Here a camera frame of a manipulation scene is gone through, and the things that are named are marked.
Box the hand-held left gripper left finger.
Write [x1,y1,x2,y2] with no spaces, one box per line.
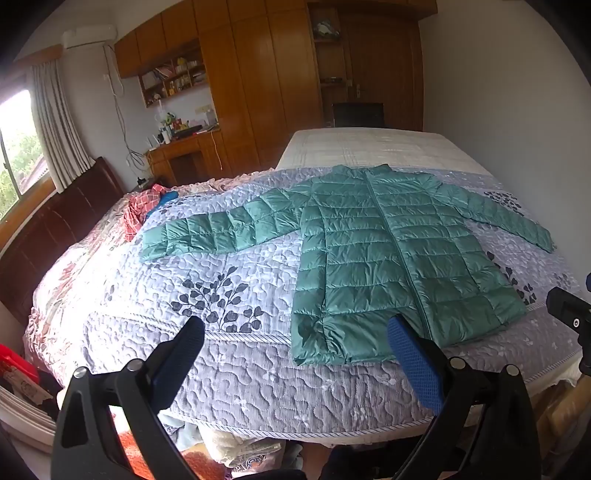
[51,315,206,480]

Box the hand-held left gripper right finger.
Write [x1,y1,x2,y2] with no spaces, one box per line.
[387,315,541,480]

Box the green puffer jacket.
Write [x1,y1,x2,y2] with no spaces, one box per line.
[140,165,556,367]

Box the pile of clothes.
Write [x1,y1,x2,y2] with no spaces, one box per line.
[157,411,324,480]

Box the grey floral quilted bedspread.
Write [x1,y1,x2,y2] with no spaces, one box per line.
[34,164,585,444]

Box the cardboard box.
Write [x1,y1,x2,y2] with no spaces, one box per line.
[536,378,583,462]

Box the red checked cloth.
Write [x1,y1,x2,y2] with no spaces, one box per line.
[121,184,172,243]

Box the blue cloth roll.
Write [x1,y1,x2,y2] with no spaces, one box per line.
[147,191,178,217]

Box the red bag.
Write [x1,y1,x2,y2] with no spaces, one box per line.
[0,344,40,384]

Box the dark wooden headboard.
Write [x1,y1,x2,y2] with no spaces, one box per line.
[0,157,125,324]

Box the wooden desk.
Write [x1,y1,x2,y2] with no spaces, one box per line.
[145,127,232,185]

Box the white plaid bed sheet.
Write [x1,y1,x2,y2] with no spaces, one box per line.
[276,128,497,176]

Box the assorted desk clutter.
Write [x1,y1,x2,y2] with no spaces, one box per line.
[152,104,218,144]

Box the black chair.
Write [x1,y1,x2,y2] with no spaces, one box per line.
[332,102,385,128]

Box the window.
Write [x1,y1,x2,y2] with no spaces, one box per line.
[0,90,58,222]

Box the grey striped curtain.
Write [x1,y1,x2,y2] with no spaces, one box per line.
[28,58,93,193]

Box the wooden wardrobe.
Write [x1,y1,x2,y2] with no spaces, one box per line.
[113,0,324,171]

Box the wooden door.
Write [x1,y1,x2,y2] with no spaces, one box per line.
[342,14,423,132]

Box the tall wooden niche shelf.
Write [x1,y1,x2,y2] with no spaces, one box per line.
[308,4,347,127]

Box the white air conditioner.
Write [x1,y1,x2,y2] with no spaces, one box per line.
[62,25,118,49]

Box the white hanging cable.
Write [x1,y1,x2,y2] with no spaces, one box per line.
[104,44,153,171]

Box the wooden wall shelf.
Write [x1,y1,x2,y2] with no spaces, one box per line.
[139,46,208,109]

